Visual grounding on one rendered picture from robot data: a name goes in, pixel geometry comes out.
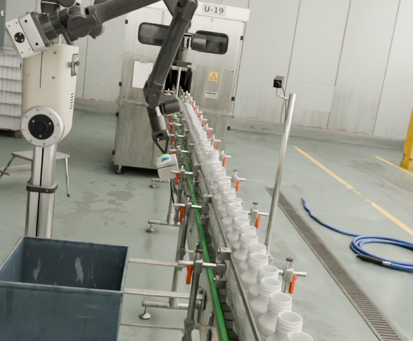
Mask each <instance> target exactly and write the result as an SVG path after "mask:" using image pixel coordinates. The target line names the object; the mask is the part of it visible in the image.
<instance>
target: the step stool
mask: <svg viewBox="0 0 413 341"><path fill-rule="evenodd" d="M12 156H13V157H12V159H11V160H10V161H9V162H8V164H7V166H6V167H2V168H0V173H1V174H0V178H1V177H2V176H3V174H5V175H8V176H12V175H21V174H26V173H31V177H32V157H33V150H32V151H25V152H12ZM15 157H18V158H22V159H25V160H28V161H31V164H23V165H17V166H10V164H11V163H12V161H13V160H14V158H15ZM69 157H70V155H68V154H63V153H61V152H56V159H60V158H64V159H65V169H66V188H67V197H70V193H69V182H68V164H67V158H69ZM30 181H31V178H30V179H29V180H28V182H27V183H29V182H30Z"/></svg>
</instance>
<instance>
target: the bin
mask: <svg viewBox="0 0 413 341"><path fill-rule="evenodd" d="M129 251H130V246H124V245H116V244H103V243H95V242H82V241H74V240H61V239H53V238H46V237H33V236H25V235H23V236H22V237H21V238H20V239H19V241H18V242H17V244H16V245H15V246H14V248H13V249H12V251H11V252H10V253H9V254H8V255H7V257H6V258H5V260H4V261H3V262H2V263H1V265H0V341H118V334H119V329H120V325H124V326H133V327H149V328H158V329H175V330H181V332H182V334H183V335H184V334H185V328H181V327H165V326H155V325H139V324H130V323H121V315H122V309H123V298H124V294H137V295H145V296H160V297H169V298H184V299H190V294H189V293H181V292H166V291H158V290H143V289H135V288H125V279H126V272H127V269H128V264H129V263H142V264H150V265H164V266H172V267H185V268H186V266H178V265H177V264H178V262H171V261H163V260H150V259H142V258H129Z"/></svg>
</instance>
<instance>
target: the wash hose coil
mask: <svg viewBox="0 0 413 341"><path fill-rule="evenodd" d="M300 200H301V201H302V202H304V207H305V209H306V210H307V211H308V212H309V215H310V217H312V218H313V219H315V220H317V221H318V222H319V223H320V224H321V225H323V226H325V227H327V228H329V229H332V230H334V231H336V232H339V233H342V234H345V235H351V236H355V238H354V239H353V240H352V241H351V243H350V247H351V249H352V250H353V251H354V252H355V253H356V255H355V257H357V258H360V259H361V260H364V261H368V262H370V263H371V262H373V263H376V264H378V265H382V266H384V267H388V268H392V269H397V270H400V271H408V272H413V263H404V262H399V261H395V260H389V259H386V258H382V257H379V256H376V255H373V254H371V253H369V252H367V251H365V250H364V249H363V248H362V244H365V243H368V242H379V243H386V244H396V245H399V246H403V247H406V248H409V249H411V250H413V243H410V242H407V241H404V240H399V239H396V238H393V237H386V236H381V235H359V234H354V233H349V232H345V231H341V230H338V229H336V228H334V227H331V226H330V225H327V224H325V223H323V222H321V220H319V218H317V217H315V216H313V215H312V213H311V211H310V209H308V207H307V204H306V199H305V198H304V197H302V198H300ZM358 244H359V246H358Z"/></svg>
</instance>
